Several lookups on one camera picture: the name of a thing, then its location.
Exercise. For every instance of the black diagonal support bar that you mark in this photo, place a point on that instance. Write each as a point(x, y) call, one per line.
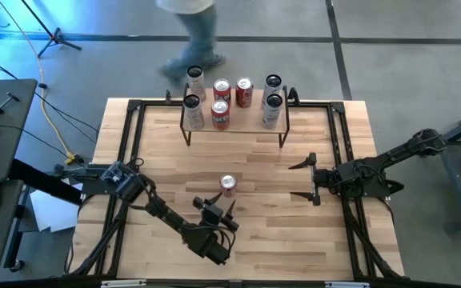
point(46, 182)

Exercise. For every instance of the silver Celsius slim can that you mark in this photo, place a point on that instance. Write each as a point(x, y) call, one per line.
point(273, 112)
point(196, 83)
point(273, 83)
point(193, 112)

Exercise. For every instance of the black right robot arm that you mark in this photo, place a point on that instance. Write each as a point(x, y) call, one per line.
point(394, 154)

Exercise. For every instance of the silver metal bracket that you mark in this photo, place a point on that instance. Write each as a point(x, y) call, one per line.
point(123, 283)
point(346, 284)

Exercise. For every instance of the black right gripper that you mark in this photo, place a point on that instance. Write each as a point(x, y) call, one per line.
point(321, 178)

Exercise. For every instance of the white paper sheets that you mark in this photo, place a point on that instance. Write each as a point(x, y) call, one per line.
point(54, 208)

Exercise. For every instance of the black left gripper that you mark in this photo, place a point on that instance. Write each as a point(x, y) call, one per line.
point(216, 218)

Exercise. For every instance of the black table clamp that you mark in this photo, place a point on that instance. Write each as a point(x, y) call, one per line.
point(168, 96)
point(293, 95)

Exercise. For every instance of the red Fanta soda can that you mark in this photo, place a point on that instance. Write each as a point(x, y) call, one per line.
point(220, 114)
point(222, 88)
point(244, 93)
point(228, 185)

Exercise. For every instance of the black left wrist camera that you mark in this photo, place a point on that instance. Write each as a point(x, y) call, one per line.
point(199, 202)

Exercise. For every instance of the black tripod stand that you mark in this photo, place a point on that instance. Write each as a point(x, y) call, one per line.
point(56, 38)

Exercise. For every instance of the dark grey side desk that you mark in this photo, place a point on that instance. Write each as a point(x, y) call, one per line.
point(2, 120)

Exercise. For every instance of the person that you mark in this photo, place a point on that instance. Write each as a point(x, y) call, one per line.
point(200, 36)

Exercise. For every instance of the black aluminium table frame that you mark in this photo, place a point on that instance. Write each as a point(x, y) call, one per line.
point(158, 103)

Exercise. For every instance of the wooden shelf with black legs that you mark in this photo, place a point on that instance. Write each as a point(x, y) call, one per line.
point(246, 120)

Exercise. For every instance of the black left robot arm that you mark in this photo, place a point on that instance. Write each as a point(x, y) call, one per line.
point(166, 216)

